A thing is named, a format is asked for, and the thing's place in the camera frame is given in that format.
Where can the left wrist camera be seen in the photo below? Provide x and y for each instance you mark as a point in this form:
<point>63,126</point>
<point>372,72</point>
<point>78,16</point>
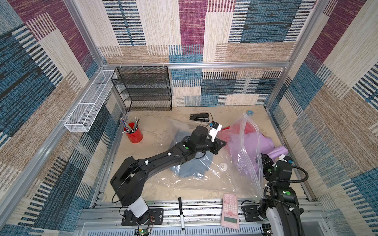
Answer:
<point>214,129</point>

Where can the pens in cup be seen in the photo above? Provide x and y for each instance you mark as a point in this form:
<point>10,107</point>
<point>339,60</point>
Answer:
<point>130,128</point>

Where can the red pen cup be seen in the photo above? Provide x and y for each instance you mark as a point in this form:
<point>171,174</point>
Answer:
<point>135,137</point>

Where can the lilac garment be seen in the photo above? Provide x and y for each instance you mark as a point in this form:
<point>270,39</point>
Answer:
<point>250,148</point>

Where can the red trousers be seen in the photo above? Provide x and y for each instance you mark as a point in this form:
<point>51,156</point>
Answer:
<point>232,132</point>

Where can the blue tape roll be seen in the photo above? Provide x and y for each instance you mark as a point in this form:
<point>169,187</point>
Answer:
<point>250,112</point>

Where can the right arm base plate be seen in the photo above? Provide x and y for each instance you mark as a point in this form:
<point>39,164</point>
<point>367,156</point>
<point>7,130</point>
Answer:
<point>251,213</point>

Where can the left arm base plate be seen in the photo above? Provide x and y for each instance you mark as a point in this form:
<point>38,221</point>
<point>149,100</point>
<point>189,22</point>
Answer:
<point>153,216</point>

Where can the blue garment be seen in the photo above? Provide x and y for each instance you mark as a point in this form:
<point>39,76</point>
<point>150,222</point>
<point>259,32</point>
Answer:
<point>195,168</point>

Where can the aluminium front rail frame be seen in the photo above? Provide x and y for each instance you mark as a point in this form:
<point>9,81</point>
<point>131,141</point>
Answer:
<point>202,218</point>

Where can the black marker pen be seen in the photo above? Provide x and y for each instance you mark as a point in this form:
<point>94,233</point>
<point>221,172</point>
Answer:
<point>182,220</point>

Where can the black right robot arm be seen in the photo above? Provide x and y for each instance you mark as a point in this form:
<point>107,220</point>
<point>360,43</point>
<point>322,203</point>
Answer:
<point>280,205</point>

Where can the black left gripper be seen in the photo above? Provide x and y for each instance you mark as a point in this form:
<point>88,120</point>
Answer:
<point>217,146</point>

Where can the black mesh shelf rack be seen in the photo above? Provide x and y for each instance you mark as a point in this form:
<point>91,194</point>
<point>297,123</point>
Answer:
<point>144,88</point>

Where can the white wire wall basket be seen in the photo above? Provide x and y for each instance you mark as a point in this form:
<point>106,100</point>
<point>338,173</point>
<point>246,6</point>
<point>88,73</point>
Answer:
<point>86,111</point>

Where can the black stapler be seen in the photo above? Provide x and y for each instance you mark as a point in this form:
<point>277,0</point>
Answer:
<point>202,117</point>

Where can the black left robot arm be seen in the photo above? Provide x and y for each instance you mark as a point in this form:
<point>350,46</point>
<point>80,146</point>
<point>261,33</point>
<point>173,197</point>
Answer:
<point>128,181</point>

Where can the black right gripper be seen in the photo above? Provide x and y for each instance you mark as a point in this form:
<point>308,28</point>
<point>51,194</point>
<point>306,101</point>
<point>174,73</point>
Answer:
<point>265,161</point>

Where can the clear plastic vacuum bag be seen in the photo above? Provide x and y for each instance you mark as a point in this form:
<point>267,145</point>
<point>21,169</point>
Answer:
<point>223,175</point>

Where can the pink calculator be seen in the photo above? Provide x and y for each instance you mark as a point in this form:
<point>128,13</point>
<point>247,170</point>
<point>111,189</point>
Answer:
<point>229,213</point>

